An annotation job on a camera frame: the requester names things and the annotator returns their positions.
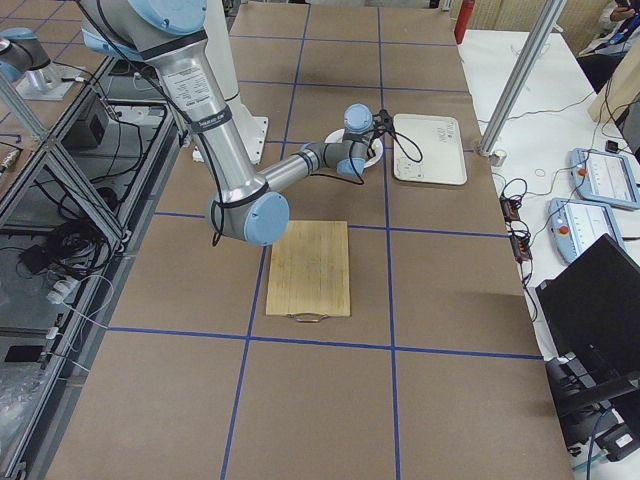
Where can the wooden cutting board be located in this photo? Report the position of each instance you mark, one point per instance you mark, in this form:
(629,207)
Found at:
(309,274)

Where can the near blue teach pendant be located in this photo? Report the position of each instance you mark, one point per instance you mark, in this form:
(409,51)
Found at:
(577,224)

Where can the white round plate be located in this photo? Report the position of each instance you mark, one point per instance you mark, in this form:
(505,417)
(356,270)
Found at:
(376,150)

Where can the cream bear serving tray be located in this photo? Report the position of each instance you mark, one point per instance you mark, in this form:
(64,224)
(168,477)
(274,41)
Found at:
(428,149)

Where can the aluminium frame post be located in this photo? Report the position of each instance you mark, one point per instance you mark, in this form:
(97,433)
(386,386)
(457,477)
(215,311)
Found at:
(532,47)

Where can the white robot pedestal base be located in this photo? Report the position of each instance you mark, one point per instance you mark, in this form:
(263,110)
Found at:
(252,129)

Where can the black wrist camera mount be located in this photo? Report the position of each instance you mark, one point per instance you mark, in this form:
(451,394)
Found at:
(383,124)

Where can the black laptop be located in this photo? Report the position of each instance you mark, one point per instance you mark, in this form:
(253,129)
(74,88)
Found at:
(592,307)

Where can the red cylinder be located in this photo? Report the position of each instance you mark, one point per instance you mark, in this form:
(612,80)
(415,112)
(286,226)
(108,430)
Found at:
(462,20)

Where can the person in dark clothes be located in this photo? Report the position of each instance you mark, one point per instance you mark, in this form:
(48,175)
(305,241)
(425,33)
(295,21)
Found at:
(618,30)

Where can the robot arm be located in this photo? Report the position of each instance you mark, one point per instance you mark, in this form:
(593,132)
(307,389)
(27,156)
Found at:
(170,37)
(21,52)

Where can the far blue teach pendant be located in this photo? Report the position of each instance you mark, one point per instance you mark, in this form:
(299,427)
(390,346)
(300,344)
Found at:
(604,177)

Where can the blue teach pendant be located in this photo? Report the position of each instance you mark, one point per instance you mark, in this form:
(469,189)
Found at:
(577,224)
(604,177)

